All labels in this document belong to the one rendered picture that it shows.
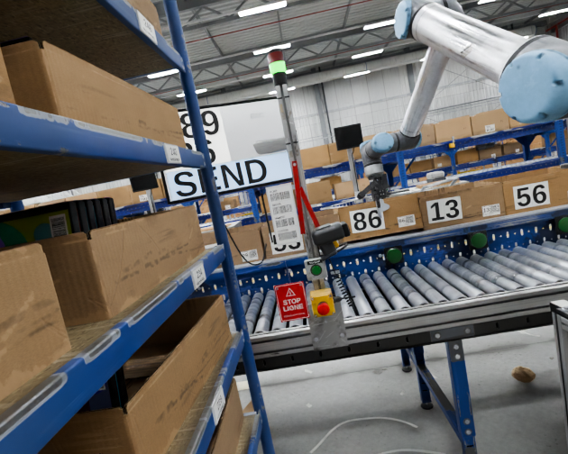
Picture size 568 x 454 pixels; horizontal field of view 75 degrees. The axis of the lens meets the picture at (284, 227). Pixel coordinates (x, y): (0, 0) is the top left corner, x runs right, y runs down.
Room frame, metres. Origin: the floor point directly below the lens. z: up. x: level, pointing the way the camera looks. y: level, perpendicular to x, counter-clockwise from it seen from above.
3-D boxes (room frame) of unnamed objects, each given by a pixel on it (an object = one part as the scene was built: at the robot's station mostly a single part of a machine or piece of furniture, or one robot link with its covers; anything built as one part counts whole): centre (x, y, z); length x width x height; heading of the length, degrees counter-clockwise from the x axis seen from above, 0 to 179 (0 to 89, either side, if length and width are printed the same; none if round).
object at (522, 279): (1.45, -0.83, 0.72); 0.52 x 0.05 x 0.05; 176
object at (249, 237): (1.99, 0.31, 0.96); 0.39 x 0.29 x 0.17; 85
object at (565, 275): (1.44, -0.96, 0.72); 0.52 x 0.05 x 0.05; 176
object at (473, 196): (1.90, -0.87, 0.96); 0.39 x 0.29 x 0.17; 86
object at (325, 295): (1.17, -0.11, 0.84); 0.15 x 0.09 x 0.07; 86
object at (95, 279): (0.61, 0.34, 1.19); 0.40 x 0.30 x 0.10; 176
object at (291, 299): (1.21, -0.01, 0.85); 0.16 x 0.01 x 0.13; 86
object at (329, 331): (1.23, -0.08, 1.11); 0.12 x 0.05 x 0.88; 86
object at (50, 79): (0.61, 0.34, 1.39); 0.40 x 0.30 x 0.10; 175
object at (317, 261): (1.20, -0.08, 0.95); 0.07 x 0.03 x 0.07; 86
